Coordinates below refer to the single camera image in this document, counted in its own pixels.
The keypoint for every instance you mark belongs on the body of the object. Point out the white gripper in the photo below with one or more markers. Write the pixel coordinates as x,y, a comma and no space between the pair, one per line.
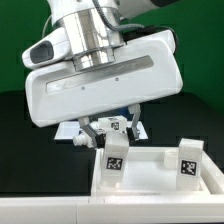
144,69

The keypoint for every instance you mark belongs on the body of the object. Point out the white square tabletop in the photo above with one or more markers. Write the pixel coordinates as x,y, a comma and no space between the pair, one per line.
148,171

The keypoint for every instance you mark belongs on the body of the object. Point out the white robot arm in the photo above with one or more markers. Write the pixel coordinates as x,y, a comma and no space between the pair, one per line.
96,60

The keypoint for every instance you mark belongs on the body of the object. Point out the white right fence bar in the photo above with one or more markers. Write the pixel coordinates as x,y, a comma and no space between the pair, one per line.
212,175

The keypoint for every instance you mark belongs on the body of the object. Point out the white fence bar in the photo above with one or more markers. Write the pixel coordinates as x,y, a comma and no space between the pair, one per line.
181,209
212,175

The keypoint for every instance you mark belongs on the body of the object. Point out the white front fence bar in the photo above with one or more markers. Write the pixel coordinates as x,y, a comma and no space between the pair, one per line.
181,209

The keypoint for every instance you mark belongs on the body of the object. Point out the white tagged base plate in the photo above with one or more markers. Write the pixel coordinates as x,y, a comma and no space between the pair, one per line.
67,130

